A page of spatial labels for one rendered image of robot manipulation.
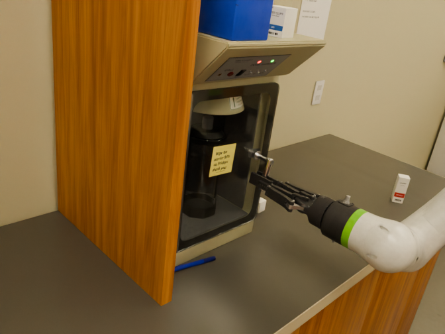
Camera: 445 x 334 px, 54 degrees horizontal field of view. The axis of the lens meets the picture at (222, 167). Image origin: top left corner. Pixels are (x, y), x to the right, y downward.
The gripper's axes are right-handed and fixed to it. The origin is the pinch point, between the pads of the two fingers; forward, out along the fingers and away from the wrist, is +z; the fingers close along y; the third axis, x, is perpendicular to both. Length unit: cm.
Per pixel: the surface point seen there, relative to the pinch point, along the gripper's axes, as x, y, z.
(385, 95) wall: -15, -170, 48
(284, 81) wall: -18, -66, 48
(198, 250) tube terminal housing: 20.2, 12.7, 5.5
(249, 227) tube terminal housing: 17.7, -6.9, 5.4
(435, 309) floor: 93, -172, -21
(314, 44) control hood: -35.7, 3.7, -6.1
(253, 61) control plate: -29.7, 18.2, -2.5
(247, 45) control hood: -33.0, 25.3, -6.0
